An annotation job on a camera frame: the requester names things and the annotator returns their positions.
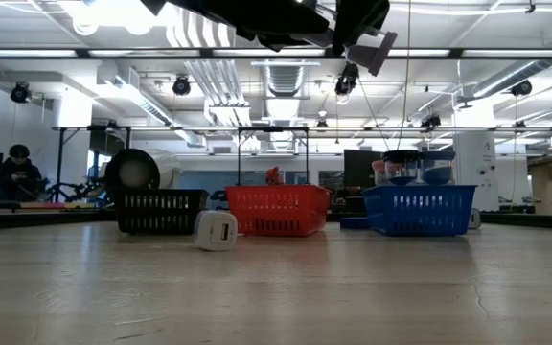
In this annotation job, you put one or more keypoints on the small blue capped hourglass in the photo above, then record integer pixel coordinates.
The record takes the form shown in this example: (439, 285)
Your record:
(438, 167)

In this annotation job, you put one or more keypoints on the small white cube charger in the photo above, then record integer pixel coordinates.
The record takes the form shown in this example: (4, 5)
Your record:
(216, 231)

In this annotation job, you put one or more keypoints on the black overhead frame beam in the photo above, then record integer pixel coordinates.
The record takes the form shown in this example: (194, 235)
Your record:
(161, 52)

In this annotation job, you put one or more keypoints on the red plastic basket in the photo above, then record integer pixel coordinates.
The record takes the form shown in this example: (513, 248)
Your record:
(276, 211)

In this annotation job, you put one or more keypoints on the small red background object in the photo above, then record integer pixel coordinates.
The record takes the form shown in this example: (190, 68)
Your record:
(273, 175)

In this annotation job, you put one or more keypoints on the blue plastic basket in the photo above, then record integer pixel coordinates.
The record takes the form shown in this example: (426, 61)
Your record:
(415, 211)

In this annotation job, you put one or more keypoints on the person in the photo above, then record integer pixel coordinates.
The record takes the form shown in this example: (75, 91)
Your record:
(17, 177)

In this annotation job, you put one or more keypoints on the pink capped hourglass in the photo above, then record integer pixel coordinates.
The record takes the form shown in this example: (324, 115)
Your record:
(378, 170)

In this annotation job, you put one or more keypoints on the black plastic basket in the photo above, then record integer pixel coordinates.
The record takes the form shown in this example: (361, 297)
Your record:
(161, 211)

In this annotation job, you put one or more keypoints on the teal and white cube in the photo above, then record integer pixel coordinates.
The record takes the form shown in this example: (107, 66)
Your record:
(474, 218)

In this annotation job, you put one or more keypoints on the black background rig frame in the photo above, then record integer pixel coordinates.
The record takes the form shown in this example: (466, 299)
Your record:
(273, 129)

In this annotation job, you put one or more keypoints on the black ceiling spotlight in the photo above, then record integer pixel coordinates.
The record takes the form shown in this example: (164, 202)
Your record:
(522, 88)
(348, 79)
(181, 86)
(20, 93)
(430, 122)

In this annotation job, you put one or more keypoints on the silver ventilation duct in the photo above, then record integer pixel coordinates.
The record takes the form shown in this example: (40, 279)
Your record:
(285, 79)

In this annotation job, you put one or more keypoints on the black capped hourglass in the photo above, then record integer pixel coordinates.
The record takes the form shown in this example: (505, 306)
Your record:
(400, 165)

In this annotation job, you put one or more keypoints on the black background robot arm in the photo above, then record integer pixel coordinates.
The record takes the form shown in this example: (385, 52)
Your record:
(89, 187)

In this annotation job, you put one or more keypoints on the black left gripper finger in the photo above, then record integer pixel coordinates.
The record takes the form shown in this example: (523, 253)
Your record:
(319, 39)
(357, 19)

